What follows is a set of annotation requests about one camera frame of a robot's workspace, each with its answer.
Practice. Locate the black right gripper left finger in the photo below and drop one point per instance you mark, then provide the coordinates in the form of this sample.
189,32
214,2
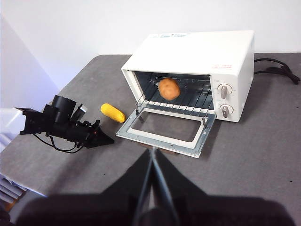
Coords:
105,209

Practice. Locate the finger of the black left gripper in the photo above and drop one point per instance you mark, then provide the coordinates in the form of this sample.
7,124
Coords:
101,134
98,142

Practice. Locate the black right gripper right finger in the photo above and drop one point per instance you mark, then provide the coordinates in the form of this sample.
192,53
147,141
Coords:
211,209

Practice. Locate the beige oven knob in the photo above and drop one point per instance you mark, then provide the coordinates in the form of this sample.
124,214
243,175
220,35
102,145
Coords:
224,90
225,110

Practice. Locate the white toaster oven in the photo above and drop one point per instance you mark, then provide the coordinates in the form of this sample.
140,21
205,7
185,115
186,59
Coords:
188,54

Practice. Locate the yellow corn cob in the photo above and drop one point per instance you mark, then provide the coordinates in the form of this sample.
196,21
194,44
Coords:
113,113

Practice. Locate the white side unit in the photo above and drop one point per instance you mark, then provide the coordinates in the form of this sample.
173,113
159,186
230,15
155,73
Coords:
9,127

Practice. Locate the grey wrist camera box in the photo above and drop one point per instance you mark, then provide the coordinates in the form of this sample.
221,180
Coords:
81,111

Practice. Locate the white slatted frame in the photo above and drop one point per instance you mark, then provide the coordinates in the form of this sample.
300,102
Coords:
10,189

